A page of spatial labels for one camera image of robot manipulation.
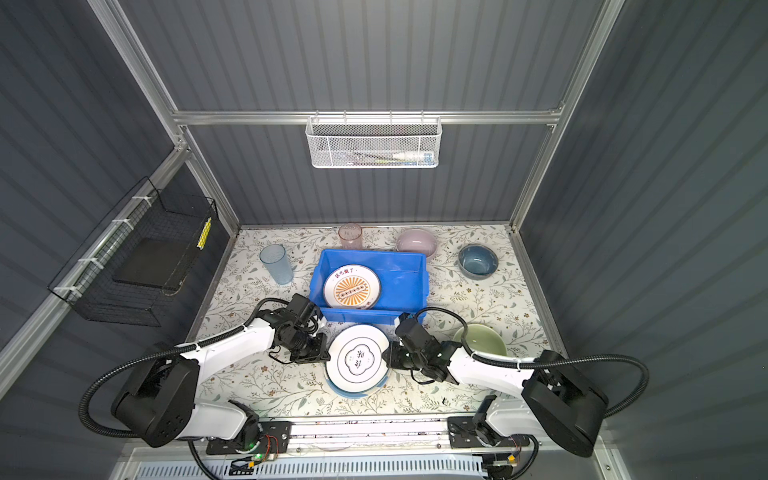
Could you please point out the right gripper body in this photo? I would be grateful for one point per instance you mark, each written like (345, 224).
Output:
(400, 357)

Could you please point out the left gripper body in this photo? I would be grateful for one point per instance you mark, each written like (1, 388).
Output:
(308, 348)

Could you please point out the white plate black emblem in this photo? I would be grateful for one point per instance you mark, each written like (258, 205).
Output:
(356, 362)

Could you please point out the orange sunburst plate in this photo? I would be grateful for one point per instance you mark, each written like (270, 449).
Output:
(352, 286)

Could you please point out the blue white striped plate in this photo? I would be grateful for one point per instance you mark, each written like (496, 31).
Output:
(355, 395)

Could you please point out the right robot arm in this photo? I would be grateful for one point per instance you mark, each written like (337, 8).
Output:
(568, 406)

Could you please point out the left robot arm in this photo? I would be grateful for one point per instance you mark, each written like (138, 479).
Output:
(159, 401)

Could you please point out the blue plastic bin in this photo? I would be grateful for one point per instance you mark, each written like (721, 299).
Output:
(399, 282)

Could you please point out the light green bowl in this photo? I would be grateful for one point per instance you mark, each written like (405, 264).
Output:
(481, 339)

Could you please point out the blue translucent cup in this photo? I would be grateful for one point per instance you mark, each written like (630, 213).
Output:
(275, 259)

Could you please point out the dark blue bowl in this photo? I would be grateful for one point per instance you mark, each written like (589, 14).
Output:
(477, 262)

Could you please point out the pink translucent cup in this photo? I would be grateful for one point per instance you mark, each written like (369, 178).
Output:
(351, 236)

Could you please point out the pink bowl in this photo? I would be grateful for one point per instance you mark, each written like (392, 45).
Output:
(417, 240)

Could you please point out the white vented strip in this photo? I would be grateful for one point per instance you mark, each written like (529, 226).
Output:
(365, 467)

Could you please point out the yellow tag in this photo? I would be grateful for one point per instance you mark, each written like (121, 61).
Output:
(204, 233)

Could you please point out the black pad in basket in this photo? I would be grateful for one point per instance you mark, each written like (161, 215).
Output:
(151, 264)

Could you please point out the pens in white basket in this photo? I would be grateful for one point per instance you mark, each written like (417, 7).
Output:
(408, 158)

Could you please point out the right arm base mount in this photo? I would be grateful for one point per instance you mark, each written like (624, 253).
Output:
(465, 433)

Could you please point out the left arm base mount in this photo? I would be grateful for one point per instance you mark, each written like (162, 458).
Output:
(256, 438)

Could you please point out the black wire wall basket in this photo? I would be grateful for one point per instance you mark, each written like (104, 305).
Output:
(86, 283)

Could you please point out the white wire mesh basket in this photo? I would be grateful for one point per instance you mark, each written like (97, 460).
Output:
(329, 138)

